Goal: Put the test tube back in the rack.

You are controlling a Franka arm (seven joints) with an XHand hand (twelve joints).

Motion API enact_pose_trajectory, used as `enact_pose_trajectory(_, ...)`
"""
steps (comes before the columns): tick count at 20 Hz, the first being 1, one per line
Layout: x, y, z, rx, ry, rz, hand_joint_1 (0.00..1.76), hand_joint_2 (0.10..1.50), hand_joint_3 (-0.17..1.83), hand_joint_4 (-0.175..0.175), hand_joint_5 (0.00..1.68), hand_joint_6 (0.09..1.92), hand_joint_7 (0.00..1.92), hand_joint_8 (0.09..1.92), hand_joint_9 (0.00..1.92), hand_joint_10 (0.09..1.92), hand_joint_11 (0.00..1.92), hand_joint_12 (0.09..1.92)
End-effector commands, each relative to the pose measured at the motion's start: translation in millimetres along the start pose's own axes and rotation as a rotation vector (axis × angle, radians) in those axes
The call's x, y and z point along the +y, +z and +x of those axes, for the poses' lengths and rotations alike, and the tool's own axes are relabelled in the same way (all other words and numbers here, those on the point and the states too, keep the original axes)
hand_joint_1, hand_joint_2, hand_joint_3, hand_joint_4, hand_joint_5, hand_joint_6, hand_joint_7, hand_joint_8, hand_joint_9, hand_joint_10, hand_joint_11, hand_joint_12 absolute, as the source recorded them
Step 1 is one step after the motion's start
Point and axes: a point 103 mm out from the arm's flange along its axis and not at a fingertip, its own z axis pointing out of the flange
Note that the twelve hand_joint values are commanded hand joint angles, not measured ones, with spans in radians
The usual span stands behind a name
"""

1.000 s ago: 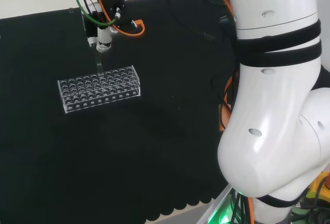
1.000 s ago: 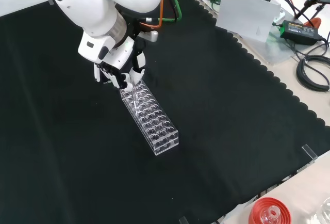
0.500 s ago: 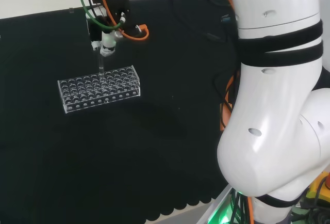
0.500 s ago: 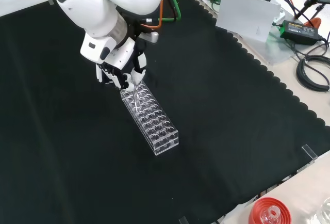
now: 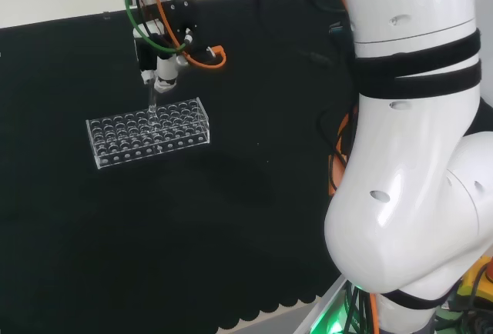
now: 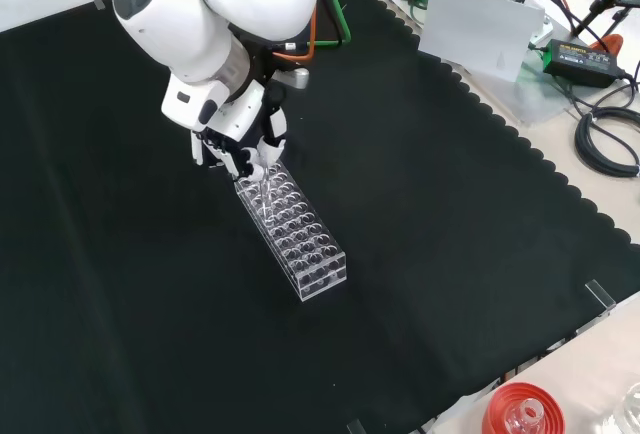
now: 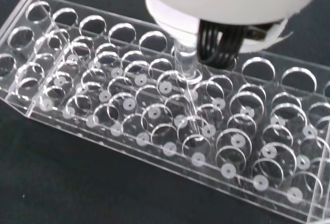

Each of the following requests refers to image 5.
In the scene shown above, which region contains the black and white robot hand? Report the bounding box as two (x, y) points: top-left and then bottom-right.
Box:
(132, 22), (190, 95)

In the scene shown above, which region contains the yellow stop button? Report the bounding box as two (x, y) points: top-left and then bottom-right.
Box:
(455, 256), (493, 312)

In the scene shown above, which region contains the green cable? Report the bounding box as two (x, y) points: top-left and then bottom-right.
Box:
(123, 0), (186, 55)

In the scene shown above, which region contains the pale base plate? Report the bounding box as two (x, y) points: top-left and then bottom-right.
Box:
(297, 275), (348, 334)

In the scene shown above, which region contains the black bench cloth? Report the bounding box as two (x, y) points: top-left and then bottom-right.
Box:
(0, 0), (361, 334)

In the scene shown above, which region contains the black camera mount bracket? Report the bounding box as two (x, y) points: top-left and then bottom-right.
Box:
(160, 0), (199, 48)

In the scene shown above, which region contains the clear glass test tube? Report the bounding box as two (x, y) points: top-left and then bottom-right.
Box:
(146, 82), (158, 135)

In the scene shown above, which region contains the orange cable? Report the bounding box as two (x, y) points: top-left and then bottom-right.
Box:
(147, 0), (229, 70)
(326, 103), (362, 197)

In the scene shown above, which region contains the clear acrylic test tube rack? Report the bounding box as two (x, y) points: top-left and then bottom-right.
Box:
(85, 96), (212, 171)

